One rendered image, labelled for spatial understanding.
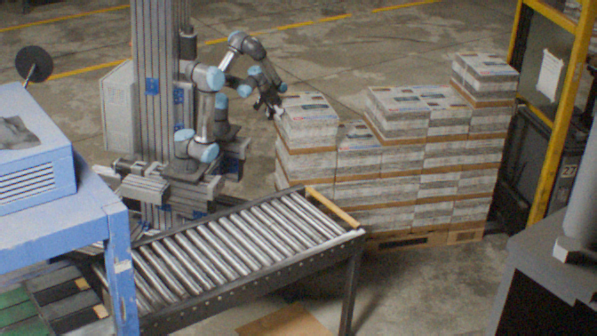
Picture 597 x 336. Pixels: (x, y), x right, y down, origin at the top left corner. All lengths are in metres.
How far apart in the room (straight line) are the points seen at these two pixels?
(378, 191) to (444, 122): 0.61
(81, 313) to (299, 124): 1.70
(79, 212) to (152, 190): 1.63
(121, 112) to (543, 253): 3.82
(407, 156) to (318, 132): 0.64
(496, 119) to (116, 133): 2.36
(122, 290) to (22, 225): 0.45
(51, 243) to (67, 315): 0.84
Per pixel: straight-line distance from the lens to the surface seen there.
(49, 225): 2.35
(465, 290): 4.64
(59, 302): 3.19
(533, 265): 0.41
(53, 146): 2.38
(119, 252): 2.47
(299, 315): 4.25
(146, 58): 3.97
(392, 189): 4.50
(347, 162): 4.29
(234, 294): 3.23
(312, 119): 4.04
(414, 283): 4.60
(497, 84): 4.46
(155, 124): 4.12
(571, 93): 4.56
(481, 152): 4.66
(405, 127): 4.31
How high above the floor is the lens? 2.89
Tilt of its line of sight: 31 degrees down
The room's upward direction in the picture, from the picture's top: 4 degrees clockwise
